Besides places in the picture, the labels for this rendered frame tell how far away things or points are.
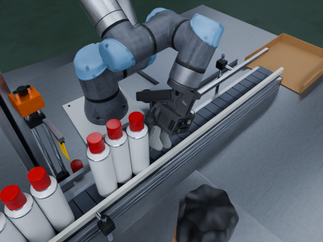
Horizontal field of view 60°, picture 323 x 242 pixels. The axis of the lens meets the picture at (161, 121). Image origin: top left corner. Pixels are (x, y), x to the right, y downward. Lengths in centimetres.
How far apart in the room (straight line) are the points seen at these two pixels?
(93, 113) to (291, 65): 85
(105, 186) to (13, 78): 73
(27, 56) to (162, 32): 251
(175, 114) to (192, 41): 17
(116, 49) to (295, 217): 61
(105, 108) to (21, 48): 240
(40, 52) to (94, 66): 230
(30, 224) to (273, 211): 58
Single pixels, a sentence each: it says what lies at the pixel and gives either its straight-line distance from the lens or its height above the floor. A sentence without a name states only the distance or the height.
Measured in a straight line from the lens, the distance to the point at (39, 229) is 65.
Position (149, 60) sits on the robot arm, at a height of 101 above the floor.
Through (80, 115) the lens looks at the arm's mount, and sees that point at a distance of 100.
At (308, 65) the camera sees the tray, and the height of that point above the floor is 83.
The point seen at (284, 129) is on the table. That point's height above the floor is 83.
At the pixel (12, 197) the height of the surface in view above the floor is 108.
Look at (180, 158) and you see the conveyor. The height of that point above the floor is 88.
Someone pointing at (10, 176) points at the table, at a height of 83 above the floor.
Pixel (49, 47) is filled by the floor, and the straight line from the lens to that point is 315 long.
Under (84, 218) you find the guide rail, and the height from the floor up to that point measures 91.
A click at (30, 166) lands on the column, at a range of 73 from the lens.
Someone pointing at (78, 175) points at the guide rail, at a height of 96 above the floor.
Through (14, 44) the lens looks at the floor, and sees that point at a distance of 335.
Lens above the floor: 152
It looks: 46 degrees down
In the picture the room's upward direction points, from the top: straight up
